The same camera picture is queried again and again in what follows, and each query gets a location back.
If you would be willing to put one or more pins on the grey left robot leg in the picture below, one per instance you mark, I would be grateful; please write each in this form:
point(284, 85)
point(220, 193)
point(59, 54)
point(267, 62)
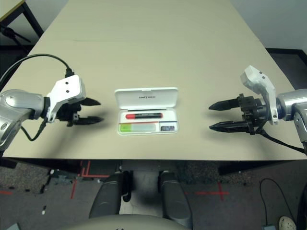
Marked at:
point(108, 196)

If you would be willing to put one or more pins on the grey right robot leg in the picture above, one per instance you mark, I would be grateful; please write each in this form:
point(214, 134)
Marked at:
point(172, 198)

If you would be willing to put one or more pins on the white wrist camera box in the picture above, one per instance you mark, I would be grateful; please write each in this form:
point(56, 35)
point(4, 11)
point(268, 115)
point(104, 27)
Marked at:
point(259, 81)
point(67, 88)

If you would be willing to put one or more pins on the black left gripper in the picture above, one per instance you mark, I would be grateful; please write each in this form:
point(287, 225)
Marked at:
point(68, 112)

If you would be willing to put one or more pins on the grey robot torso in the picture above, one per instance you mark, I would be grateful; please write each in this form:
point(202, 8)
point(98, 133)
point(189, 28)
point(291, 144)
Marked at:
point(132, 222)

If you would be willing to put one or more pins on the grey robot leg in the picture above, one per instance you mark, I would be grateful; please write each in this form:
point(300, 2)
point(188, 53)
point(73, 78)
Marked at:
point(172, 198)
point(108, 196)

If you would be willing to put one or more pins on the white bystander shoe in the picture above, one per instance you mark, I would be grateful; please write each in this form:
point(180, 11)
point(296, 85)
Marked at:
point(287, 222)

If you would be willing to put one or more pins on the white plastic pencil case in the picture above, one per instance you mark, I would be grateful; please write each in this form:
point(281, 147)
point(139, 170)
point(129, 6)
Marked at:
point(146, 97)

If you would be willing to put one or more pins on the red floor tape lines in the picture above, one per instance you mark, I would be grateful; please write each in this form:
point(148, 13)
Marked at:
point(87, 171)

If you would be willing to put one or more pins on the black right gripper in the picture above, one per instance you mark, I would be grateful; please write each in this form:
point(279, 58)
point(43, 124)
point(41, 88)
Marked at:
point(254, 112)

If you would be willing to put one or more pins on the grey floor box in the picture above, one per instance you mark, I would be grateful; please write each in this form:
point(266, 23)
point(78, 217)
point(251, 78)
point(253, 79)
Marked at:
point(268, 227)

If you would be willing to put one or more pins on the black tripod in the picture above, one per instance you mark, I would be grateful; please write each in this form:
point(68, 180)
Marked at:
point(9, 33)

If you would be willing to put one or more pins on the red black marker pen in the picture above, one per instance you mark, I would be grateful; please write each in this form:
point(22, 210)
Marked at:
point(144, 116)

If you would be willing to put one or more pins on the side table with black legs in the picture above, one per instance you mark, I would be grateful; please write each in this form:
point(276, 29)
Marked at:
point(9, 8)

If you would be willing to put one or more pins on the green eraser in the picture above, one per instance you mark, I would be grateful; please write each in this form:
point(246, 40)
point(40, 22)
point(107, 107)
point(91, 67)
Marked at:
point(139, 127)

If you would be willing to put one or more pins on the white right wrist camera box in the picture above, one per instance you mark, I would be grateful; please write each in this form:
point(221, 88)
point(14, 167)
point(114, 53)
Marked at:
point(259, 81)

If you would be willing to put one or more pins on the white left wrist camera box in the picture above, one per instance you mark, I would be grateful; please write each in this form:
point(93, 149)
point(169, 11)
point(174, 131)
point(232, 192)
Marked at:
point(67, 88)

